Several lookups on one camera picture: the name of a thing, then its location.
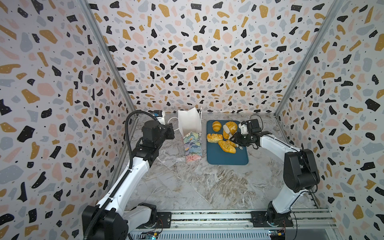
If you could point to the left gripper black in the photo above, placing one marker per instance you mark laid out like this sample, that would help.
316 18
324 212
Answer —
168 129

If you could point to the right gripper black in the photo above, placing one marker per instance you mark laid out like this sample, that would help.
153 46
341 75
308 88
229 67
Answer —
243 137

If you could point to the metal tongs cream tips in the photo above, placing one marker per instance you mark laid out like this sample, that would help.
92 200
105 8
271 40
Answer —
227 130

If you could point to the large sugared oval bread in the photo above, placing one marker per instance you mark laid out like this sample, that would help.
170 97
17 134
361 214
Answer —
233 127

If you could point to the glossy orange oval bread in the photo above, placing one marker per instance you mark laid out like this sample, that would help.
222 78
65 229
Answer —
227 147

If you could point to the floral paper bag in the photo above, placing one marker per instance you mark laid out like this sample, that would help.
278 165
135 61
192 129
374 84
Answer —
190 127

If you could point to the striped croissant bread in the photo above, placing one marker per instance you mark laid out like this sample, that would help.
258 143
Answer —
232 144

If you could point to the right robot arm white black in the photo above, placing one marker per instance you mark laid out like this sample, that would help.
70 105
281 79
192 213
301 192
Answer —
300 172

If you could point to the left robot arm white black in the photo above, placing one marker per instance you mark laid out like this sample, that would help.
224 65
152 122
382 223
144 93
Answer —
126 180

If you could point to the twisted glazed pastry bread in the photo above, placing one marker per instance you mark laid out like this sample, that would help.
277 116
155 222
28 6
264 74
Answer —
214 138

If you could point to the small striped bun top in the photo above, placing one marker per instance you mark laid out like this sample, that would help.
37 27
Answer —
216 126

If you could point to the teal rectangular tray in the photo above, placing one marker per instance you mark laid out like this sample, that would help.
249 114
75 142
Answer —
215 154

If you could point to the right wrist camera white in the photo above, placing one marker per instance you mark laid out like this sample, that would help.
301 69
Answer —
243 127

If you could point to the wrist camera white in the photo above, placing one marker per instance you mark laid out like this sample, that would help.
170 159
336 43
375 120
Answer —
160 116
243 127

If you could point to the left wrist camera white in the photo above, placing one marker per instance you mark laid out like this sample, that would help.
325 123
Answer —
160 116

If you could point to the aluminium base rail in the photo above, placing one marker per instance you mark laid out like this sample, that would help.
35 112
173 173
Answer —
299 224

